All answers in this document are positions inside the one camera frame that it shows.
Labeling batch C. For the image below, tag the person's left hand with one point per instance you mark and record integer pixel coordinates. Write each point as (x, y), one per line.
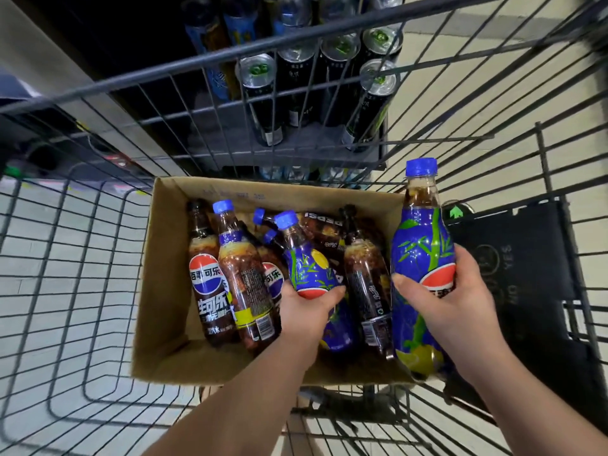
(304, 322)

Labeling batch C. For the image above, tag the person's right hand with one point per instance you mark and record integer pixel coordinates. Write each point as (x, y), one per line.
(456, 318)

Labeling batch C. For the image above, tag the person's left thumb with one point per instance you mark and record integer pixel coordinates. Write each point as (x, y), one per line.
(325, 295)

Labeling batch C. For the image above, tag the person's right thumb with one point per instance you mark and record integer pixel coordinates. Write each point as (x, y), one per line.
(411, 289)

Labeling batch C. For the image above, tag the small blue bamboo cola bottle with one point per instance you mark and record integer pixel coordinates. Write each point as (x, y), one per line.
(308, 265)

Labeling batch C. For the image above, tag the large blue bamboo cola bottle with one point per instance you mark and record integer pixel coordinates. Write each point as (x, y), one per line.
(420, 242)

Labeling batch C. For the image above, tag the person's left forearm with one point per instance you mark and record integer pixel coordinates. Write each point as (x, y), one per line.
(251, 403)

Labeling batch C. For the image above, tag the person's right forearm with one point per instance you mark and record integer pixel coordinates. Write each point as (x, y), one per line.
(532, 403)

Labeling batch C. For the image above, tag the black cap barcode label cola bottle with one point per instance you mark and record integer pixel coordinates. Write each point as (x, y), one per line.
(368, 284)

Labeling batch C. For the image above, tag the blue cap round logo cola bottle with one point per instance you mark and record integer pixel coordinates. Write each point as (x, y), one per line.
(273, 275)

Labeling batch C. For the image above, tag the black label lying cola bottle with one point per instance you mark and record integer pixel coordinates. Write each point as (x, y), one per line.
(325, 227)

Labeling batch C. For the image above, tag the blue cap yellow label cola bottle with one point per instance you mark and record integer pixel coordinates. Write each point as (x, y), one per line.
(244, 284)

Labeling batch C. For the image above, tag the green arrow round sticker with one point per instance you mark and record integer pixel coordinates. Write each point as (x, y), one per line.
(456, 212)

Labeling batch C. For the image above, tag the black cart seat flap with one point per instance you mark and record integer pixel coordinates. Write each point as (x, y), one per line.
(517, 289)

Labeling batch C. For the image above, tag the black cap dark label cola bottle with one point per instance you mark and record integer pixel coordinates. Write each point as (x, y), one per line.
(209, 299)

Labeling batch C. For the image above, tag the grey metal store shelf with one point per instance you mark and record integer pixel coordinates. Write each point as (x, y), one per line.
(294, 144)

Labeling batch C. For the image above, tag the brown cardboard box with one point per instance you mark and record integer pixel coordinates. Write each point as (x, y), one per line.
(164, 303)

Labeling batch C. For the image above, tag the black drink can silver top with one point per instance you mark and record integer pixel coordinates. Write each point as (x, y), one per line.
(338, 75)
(261, 104)
(382, 42)
(297, 85)
(370, 109)

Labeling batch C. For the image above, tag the clear drink bottle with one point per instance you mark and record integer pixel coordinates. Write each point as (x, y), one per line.
(335, 7)
(293, 14)

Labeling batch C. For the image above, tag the blue yellow label drink bottle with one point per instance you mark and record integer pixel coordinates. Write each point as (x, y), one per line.
(240, 23)

